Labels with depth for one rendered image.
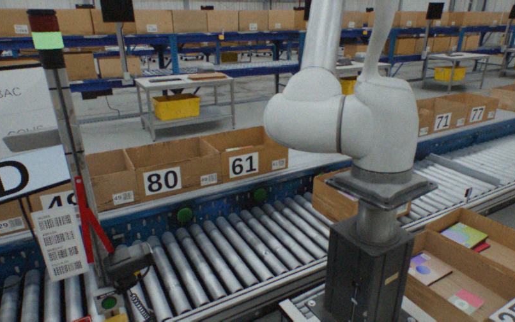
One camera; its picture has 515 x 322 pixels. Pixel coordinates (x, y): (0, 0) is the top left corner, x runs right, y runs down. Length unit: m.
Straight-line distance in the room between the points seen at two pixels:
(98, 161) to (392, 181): 1.38
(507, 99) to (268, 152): 2.48
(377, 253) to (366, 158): 0.26
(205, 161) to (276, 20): 5.52
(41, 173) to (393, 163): 0.86
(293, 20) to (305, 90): 6.28
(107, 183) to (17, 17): 4.59
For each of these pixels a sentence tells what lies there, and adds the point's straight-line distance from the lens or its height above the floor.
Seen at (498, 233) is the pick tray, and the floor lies 0.80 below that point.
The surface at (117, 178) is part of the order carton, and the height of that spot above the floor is 1.02.
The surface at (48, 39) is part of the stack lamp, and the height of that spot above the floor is 1.61.
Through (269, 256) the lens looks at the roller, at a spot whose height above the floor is 0.75.
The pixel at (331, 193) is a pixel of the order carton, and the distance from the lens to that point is 1.64.
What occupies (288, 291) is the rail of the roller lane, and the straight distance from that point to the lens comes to 1.41.
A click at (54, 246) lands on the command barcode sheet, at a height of 1.14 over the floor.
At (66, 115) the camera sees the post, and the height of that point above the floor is 1.45.
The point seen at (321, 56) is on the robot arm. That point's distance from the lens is 1.01.
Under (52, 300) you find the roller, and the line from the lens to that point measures 1.48.
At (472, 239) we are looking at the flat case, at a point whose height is 0.80.
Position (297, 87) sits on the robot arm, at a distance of 0.94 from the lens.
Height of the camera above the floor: 1.65
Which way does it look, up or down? 23 degrees down
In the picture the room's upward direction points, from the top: straight up
